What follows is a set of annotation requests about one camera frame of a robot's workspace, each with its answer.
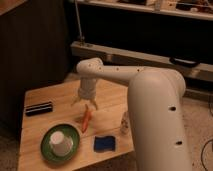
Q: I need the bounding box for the wooden table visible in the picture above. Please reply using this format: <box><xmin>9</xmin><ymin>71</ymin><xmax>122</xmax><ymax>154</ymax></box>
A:
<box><xmin>18</xmin><ymin>80</ymin><xmax>133</xmax><ymax>171</ymax></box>

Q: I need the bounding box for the green plate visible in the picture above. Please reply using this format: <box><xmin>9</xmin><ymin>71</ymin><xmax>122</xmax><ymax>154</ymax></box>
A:
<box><xmin>40</xmin><ymin>124</ymin><xmax>80</xmax><ymax>164</ymax></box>

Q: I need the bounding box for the white ceramic cup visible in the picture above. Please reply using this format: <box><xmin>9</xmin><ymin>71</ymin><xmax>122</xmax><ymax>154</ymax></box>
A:
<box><xmin>49</xmin><ymin>131</ymin><xmax>73</xmax><ymax>157</ymax></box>

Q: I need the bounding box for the orange carrot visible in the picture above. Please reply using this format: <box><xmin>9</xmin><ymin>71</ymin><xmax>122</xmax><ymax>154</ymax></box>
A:
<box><xmin>81</xmin><ymin>104</ymin><xmax>92</xmax><ymax>133</ymax></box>

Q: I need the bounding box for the black case handle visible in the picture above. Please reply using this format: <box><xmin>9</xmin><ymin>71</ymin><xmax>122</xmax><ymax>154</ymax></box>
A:
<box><xmin>169</xmin><ymin>57</ymin><xmax>200</xmax><ymax>68</ymax></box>

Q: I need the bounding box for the long grey case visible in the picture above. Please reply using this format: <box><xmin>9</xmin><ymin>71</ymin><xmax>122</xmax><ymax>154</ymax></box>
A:
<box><xmin>70</xmin><ymin>41</ymin><xmax>213</xmax><ymax>82</ymax></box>

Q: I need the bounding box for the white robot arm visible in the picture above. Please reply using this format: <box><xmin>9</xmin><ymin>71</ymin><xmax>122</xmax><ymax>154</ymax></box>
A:
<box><xmin>76</xmin><ymin>58</ymin><xmax>192</xmax><ymax>171</ymax></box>

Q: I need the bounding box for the blue sponge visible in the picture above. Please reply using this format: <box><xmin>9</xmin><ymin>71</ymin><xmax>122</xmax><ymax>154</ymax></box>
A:
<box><xmin>93</xmin><ymin>136</ymin><xmax>116</xmax><ymax>152</ymax></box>

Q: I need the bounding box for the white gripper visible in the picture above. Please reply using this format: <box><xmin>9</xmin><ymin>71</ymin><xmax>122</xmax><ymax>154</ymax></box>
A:
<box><xmin>71</xmin><ymin>78</ymin><xmax>98</xmax><ymax>110</ymax></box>

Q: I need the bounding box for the black cable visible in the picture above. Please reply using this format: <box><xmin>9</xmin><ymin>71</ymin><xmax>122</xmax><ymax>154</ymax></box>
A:
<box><xmin>200</xmin><ymin>99</ymin><xmax>213</xmax><ymax>171</ymax></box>

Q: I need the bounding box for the wall shelf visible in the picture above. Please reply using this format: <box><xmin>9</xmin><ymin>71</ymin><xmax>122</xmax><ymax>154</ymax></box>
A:
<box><xmin>70</xmin><ymin>0</ymin><xmax>213</xmax><ymax>21</ymax></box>

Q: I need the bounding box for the metal pole stand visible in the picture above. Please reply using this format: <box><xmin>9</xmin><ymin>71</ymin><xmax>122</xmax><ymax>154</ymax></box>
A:
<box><xmin>74</xmin><ymin>0</ymin><xmax>92</xmax><ymax>47</ymax></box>

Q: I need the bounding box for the black rectangular remote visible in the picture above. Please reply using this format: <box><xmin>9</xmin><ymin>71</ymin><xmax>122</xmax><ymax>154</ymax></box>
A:
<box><xmin>25</xmin><ymin>102</ymin><xmax>53</xmax><ymax>116</ymax></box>

